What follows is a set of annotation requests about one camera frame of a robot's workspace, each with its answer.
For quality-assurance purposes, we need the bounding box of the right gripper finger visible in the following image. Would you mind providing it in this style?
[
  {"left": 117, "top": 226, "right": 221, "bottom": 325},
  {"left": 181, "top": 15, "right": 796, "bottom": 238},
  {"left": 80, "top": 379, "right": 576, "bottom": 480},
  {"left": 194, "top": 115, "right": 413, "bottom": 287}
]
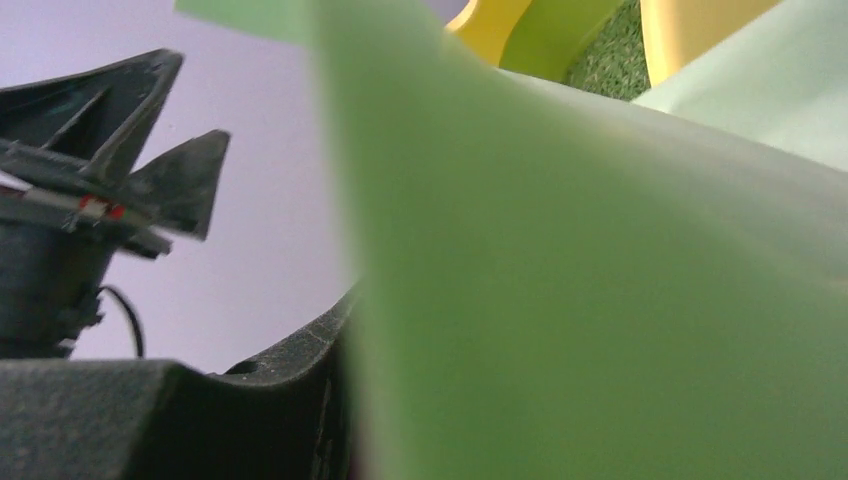
[{"left": 1, "top": 294, "right": 355, "bottom": 479}]

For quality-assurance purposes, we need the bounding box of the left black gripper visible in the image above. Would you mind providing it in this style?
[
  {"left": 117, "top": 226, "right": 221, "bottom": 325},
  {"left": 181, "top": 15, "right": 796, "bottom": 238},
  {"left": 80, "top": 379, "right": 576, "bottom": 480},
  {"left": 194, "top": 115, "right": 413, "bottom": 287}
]
[{"left": 1, "top": 49, "right": 231, "bottom": 359}]

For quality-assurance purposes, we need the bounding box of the green cat litter bag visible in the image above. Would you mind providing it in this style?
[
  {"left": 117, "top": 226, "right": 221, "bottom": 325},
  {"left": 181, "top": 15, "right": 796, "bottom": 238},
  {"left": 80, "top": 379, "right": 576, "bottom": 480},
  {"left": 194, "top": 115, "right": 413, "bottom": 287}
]
[{"left": 176, "top": 1, "right": 847, "bottom": 479}]

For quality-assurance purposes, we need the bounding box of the yellow litter box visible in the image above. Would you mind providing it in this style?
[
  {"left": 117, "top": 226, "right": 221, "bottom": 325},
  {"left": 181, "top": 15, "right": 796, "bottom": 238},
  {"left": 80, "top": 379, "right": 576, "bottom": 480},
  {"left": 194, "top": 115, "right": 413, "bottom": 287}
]
[{"left": 446, "top": 0, "right": 777, "bottom": 86}]

